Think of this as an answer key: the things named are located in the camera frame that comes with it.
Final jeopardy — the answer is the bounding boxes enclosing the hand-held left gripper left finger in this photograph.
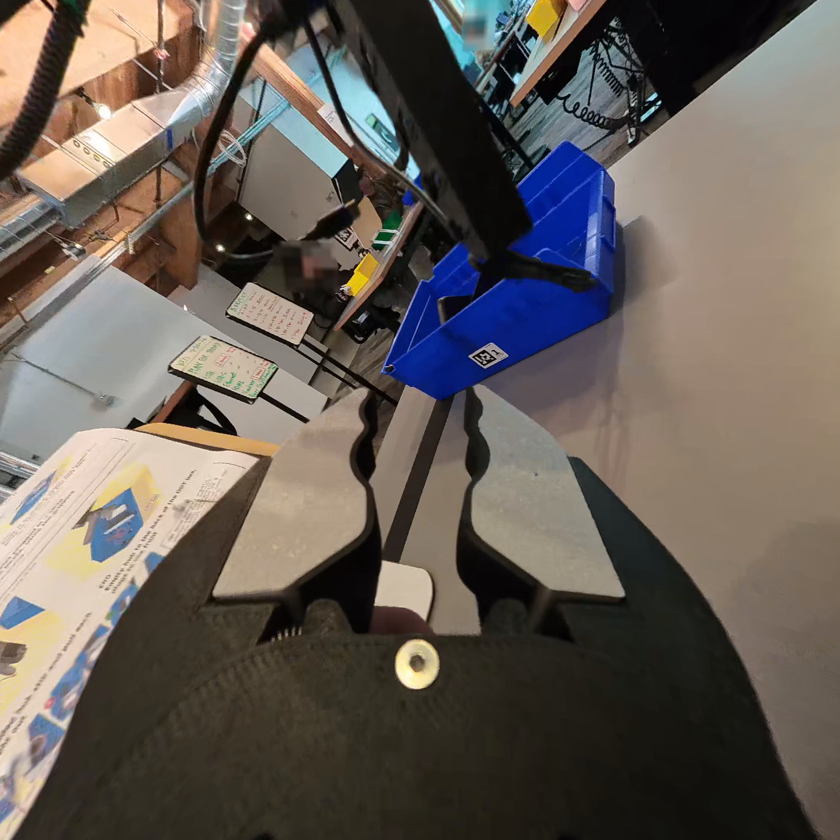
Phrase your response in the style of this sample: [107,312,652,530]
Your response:
[211,387,385,632]

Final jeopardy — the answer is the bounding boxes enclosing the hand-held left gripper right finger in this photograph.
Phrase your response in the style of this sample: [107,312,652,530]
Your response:
[456,385,626,632]

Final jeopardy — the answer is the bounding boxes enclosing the blue plastic bin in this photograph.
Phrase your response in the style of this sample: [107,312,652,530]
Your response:
[382,140,618,400]

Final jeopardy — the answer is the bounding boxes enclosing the black usb hub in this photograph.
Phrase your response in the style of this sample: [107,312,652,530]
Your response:
[326,0,534,261]

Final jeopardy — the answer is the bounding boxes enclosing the whiteboard with green writing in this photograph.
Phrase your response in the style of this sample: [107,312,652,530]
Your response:
[168,335,279,403]

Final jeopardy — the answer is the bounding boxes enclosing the whiteboard with red writing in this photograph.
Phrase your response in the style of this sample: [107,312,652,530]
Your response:
[226,282,316,348]

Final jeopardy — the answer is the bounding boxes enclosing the yellow bin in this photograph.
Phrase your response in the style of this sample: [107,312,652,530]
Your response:
[526,0,567,38]
[346,254,381,296]

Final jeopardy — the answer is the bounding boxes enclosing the rectangular metal duct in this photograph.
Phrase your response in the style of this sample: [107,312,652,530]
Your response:
[14,88,221,229]

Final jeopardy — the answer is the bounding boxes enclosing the black coiled cable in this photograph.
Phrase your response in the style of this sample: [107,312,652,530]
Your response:
[556,84,632,131]

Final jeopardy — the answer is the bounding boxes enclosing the flexible silver duct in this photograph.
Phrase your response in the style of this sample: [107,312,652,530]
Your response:
[190,0,249,116]

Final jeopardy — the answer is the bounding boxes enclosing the black corrugated cable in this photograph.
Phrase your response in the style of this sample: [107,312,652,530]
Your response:
[0,0,91,179]

